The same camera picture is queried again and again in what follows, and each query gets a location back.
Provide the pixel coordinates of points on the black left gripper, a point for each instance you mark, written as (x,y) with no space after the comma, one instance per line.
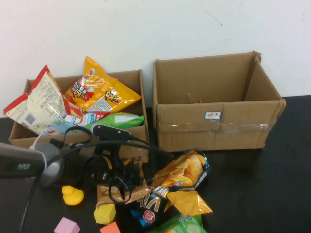
(102,174)

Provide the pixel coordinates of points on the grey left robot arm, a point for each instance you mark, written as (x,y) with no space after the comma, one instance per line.
(22,162)

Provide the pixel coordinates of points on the green snack bag with white label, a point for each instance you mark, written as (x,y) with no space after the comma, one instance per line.
(121,120)

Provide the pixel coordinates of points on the orange foil snack bag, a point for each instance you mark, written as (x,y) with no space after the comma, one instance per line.
(189,201)

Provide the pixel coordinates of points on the light blue and red snack bag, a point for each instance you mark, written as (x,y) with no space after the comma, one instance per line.
(70,120)

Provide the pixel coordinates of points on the black chip bag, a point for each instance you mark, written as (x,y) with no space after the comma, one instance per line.
(150,206)

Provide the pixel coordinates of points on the blue potato chip bag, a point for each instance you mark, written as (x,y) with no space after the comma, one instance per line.
(182,170)

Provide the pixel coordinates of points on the yellow foam cube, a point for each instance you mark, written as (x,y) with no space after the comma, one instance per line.
(104,214)

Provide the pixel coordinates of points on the orange foam block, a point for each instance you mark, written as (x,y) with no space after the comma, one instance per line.
(110,229)

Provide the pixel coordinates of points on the yellow rubber duck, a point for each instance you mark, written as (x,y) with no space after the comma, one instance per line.
(73,196)

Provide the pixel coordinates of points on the green cucumber chip bag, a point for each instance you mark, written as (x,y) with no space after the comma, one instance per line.
(184,224)

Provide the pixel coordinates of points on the large empty cardboard box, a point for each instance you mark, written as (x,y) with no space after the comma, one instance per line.
(194,136)

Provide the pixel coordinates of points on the clear packing tape strip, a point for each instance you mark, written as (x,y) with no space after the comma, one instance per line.
(194,126)

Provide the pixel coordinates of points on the short yellow chip bag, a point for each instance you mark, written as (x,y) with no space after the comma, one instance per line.
(121,95)

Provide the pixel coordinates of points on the pink foam cube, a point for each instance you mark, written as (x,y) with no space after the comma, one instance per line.
(66,227)

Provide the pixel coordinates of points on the white label with red writing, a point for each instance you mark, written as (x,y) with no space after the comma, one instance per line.
(213,115)

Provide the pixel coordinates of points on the tall yellow chip bag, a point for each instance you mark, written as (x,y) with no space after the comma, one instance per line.
(90,87)

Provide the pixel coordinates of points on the white zip tie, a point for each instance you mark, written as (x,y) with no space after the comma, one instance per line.
(36,143)

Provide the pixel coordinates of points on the red and white chip bag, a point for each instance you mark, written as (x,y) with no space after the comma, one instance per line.
(41,102)

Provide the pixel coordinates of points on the cardboard box with F2 print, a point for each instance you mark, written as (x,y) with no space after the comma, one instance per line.
(22,132)

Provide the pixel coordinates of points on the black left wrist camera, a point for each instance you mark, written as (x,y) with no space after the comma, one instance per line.
(111,132)

